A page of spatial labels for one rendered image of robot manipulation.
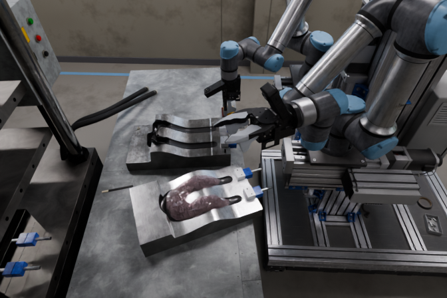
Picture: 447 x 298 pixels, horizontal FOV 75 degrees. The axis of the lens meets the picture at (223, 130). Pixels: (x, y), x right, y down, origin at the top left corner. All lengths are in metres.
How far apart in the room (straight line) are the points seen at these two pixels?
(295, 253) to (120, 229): 1.04
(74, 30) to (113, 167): 2.57
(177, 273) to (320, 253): 0.98
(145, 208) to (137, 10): 2.61
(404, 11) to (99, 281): 1.29
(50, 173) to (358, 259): 1.74
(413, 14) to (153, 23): 2.94
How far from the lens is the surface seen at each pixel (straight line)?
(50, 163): 1.73
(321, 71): 0.93
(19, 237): 1.35
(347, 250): 2.01
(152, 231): 1.19
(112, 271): 1.29
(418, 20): 0.89
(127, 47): 3.76
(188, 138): 1.48
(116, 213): 1.40
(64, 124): 1.50
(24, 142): 1.50
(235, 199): 1.30
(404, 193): 1.40
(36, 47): 1.64
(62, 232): 1.46
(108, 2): 3.58
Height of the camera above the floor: 1.95
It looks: 45 degrees down
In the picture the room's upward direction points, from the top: straight up
